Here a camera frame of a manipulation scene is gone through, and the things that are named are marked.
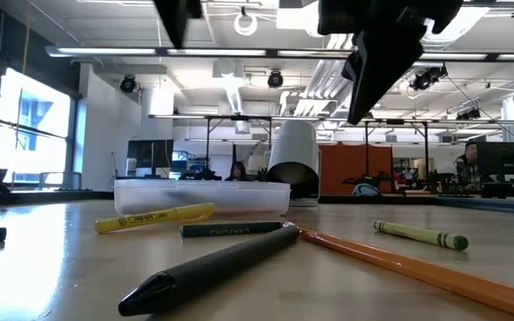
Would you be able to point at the person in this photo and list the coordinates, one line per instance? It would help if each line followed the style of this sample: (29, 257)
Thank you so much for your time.
(237, 173)
(467, 169)

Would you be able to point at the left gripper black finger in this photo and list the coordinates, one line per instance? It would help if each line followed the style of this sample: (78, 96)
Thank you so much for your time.
(174, 18)

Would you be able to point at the black pen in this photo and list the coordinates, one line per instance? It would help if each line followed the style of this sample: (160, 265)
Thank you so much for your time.
(221, 267)

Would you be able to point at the orange pencil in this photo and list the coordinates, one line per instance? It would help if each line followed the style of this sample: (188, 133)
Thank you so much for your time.
(417, 269)

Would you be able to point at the yellow highlighter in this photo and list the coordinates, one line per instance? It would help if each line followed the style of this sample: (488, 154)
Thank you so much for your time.
(150, 218)

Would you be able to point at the black monitor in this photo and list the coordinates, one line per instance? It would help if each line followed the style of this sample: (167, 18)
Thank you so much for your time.
(150, 153)
(504, 160)

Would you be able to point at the overhead light bar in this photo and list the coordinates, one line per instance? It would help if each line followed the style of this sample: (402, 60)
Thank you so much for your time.
(105, 51)

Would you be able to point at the clear plastic supply box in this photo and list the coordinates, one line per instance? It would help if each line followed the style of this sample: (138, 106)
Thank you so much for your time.
(194, 198)

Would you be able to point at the blue and white ball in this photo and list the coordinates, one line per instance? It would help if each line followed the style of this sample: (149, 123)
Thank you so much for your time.
(366, 190)

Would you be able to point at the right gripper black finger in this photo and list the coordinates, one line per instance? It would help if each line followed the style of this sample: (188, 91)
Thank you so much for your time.
(350, 67)
(382, 62)

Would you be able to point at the light green crayon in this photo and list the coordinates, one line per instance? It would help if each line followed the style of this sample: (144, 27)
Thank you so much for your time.
(417, 234)

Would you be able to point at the black ceiling spotlight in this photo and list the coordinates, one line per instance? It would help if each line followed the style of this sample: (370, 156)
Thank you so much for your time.
(275, 79)
(128, 84)
(426, 79)

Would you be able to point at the white cylindrical lamp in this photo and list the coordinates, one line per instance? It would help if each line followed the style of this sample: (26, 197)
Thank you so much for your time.
(292, 147)

